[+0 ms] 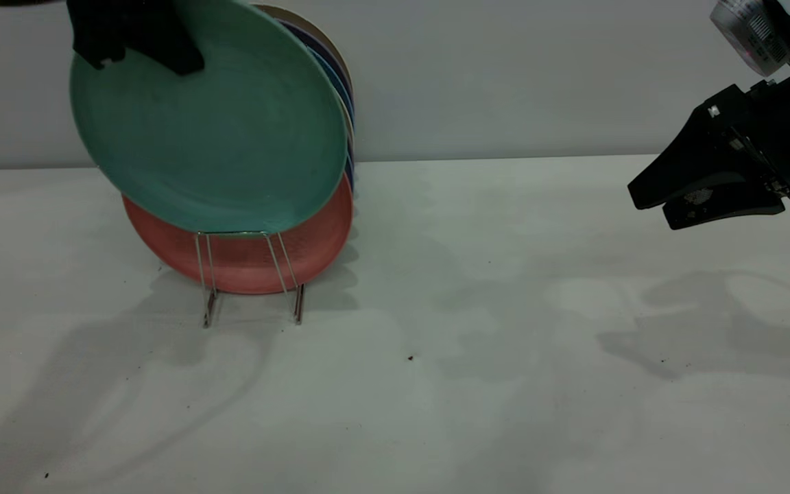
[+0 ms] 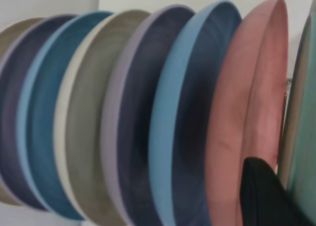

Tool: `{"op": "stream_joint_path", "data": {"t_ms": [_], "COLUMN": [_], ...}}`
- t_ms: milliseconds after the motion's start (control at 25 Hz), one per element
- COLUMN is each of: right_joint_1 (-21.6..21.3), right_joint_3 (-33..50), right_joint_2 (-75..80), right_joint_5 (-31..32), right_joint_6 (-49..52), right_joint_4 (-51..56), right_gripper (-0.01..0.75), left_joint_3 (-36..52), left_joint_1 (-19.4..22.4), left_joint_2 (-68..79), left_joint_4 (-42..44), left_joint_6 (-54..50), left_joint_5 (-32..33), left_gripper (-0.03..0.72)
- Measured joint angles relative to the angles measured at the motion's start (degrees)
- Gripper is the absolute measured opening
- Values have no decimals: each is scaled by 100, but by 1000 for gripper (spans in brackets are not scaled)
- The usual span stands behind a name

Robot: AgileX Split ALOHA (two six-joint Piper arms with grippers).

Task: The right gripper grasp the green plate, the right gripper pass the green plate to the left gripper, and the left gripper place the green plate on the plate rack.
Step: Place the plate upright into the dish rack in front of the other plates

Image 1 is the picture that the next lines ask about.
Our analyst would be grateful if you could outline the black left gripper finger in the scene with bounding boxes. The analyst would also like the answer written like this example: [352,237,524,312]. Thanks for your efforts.
[66,0,129,70]
[128,0,206,76]

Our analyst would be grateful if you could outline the green round plate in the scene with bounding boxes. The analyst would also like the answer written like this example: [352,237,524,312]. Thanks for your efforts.
[69,0,348,235]

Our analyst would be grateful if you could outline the teal blue round plate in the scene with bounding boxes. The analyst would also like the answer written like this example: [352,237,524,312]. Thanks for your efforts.
[309,47,355,114]

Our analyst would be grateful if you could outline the dark navy round plate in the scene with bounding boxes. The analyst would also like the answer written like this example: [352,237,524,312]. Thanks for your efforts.
[277,19,354,93]

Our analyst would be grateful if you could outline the beige round plate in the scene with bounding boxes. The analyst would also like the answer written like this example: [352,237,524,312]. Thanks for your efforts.
[252,3,353,80]
[340,93,355,148]

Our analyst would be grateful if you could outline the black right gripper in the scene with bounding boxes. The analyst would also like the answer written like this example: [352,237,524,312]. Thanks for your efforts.
[627,63,790,231]

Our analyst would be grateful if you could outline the metal wire plate rack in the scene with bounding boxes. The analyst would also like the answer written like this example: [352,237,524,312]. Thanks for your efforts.
[195,230,307,329]

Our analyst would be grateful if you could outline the pink round plate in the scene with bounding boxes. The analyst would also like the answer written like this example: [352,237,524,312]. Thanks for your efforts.
[123,172,355,296]

